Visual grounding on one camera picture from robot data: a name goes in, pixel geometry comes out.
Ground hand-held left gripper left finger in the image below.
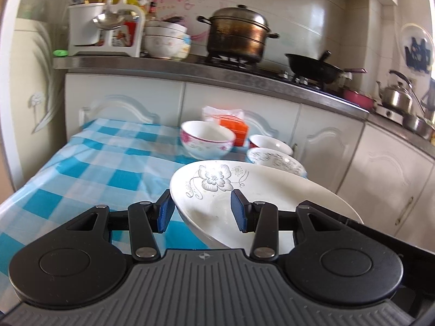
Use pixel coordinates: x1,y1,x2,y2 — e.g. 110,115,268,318
63,188,175,262

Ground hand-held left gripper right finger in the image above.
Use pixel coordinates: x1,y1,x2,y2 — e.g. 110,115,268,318
230,190,347,262

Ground white plate grey flower print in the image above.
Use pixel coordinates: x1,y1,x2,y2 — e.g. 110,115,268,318
169,160,365,250

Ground grey speckled bowl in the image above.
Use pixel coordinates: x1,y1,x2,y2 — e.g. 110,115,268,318
247,148,308,178

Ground red bowl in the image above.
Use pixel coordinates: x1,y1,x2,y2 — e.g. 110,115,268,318
249,135,293,156

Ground white bowl pink flower print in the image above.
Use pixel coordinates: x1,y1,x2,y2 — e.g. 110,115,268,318
180,120,237,161

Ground small patterned bowls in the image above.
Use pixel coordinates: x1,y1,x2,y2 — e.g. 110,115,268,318
178,32,191,58

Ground white cabinet door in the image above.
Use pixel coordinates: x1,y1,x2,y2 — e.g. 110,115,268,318
182,83,301,143
343,122,435,245
294,105,368,194
64,75,186,140

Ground orange and white tissue pack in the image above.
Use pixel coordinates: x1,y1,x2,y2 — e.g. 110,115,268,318
202,106,249,147

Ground blue checked tablecloth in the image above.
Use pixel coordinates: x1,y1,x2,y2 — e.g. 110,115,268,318
0,118,310,313

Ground steel pot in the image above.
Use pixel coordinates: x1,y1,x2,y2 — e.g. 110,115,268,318
403,114,435,140

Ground grey kitchen countertop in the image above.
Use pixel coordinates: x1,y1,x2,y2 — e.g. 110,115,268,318
52,54,435,158

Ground small electric hob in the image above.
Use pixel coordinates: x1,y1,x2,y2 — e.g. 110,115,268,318
374,104,405,123

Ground black gas stove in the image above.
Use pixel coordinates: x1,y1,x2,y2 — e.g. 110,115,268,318
190,54,344,92

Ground steel kettle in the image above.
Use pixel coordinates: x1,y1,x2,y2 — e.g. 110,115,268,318
375,70,425,116

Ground pink pot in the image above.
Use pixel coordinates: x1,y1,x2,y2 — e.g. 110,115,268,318
341,88,374,111

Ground black wok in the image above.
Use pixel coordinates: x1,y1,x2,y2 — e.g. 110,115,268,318
285,50,368,85

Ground white utensil rack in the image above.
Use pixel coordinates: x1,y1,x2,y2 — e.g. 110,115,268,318
68,0,148,58

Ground large floral bowl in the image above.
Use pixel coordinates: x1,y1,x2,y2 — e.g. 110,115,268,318
144,34,187,60

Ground brown steamer pot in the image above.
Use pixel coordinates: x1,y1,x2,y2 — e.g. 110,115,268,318
197,4,280,64

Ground red seasoning packet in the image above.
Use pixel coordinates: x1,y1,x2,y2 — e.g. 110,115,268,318
110,22,136,46

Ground white stacked bowl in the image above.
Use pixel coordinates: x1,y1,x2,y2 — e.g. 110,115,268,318
145,20,188,39

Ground white floral refrigerator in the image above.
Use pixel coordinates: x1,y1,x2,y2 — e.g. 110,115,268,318
7,0,70,191

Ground steel ladle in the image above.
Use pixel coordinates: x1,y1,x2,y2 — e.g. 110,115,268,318
92,0,126,29

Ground white utensil cup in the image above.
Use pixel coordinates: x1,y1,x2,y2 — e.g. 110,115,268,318
68,3,107,46

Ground round dark print wall sticker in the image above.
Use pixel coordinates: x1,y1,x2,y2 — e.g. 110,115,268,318
399,23,435,75

